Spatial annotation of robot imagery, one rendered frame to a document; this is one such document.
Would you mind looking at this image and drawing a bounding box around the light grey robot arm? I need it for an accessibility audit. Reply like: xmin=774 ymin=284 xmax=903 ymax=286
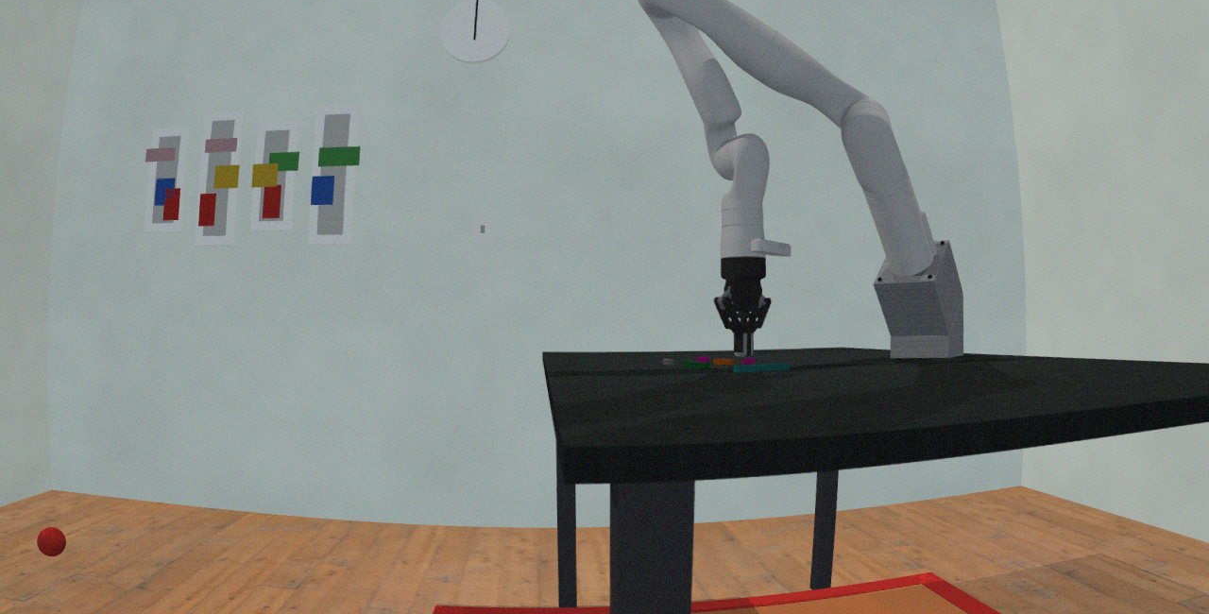
xmin=638 ymin=0 xmax=937 ymax=276

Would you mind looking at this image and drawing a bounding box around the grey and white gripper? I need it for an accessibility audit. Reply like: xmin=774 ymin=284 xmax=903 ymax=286
xmin=715 ymin=257 xmax=773 ymax=357

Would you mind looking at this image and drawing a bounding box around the turquoise rod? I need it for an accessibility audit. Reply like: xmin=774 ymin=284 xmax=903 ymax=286
xmin=733 ymin=364 xmax=789 ymax=373

